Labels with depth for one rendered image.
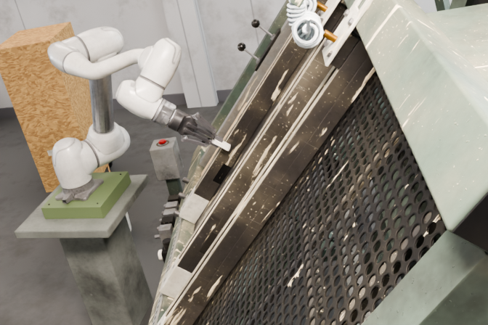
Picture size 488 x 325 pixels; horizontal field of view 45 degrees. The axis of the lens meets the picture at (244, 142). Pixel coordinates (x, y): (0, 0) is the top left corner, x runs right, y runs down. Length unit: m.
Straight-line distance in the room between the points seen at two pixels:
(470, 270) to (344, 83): 0.75
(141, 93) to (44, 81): 2.39
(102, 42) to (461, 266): 2.10
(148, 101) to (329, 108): 0.89
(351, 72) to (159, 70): 0.92
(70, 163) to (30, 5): 3.67
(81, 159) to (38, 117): 1.68
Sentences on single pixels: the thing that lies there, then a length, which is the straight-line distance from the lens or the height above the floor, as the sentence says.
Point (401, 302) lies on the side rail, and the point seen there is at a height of 1.66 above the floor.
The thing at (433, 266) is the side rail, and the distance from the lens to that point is 0.70.
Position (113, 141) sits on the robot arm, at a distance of 2.92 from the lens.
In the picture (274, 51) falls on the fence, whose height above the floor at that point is 1.39.
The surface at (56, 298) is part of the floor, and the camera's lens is 3.80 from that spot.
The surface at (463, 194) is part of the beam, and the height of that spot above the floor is 1.81.
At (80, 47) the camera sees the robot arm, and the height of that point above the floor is 1.56.
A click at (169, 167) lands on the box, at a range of 2.98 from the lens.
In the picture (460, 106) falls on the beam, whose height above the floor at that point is 1.85.
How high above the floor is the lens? 2.15
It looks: 26 degrees down
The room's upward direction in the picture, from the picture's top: 12 degrees counter-clockwise
